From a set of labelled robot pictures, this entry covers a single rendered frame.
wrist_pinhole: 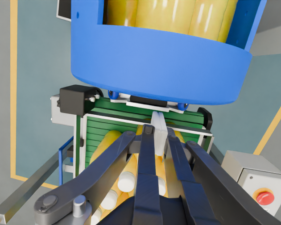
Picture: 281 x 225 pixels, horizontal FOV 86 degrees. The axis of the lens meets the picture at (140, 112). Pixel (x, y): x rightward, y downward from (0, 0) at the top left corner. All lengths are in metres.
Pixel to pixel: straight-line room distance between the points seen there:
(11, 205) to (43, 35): 1.35
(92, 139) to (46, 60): 1.20
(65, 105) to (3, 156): 1.97
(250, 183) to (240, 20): 0.33
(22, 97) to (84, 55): 1.72
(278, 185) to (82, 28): 0.48
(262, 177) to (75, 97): 0.48
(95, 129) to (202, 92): 0.45
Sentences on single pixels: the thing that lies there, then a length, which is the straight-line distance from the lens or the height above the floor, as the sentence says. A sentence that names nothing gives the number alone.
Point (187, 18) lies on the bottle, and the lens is 0.21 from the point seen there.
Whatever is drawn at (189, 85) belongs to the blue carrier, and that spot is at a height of 1.23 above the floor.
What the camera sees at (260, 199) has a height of 1.11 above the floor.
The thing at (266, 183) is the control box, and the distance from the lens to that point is 0.46.
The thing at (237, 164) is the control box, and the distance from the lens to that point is 0.46.
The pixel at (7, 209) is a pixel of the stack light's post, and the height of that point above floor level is 1.08.
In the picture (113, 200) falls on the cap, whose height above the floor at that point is 1.11.
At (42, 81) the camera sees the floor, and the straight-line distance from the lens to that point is 1.73.
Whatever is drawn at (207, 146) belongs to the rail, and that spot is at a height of 0.97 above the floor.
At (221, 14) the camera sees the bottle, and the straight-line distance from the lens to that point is 0.27.
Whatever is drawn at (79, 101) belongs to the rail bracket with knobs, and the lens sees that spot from 0.44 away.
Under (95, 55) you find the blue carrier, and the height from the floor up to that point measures 1.22.
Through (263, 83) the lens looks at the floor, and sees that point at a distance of 1.70.
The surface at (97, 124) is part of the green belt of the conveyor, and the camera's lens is 0.56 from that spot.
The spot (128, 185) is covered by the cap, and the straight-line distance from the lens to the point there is 0.39.
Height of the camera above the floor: 1.39
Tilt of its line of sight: 72 degrees down
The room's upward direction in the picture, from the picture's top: 168 degrees counter-clockwise
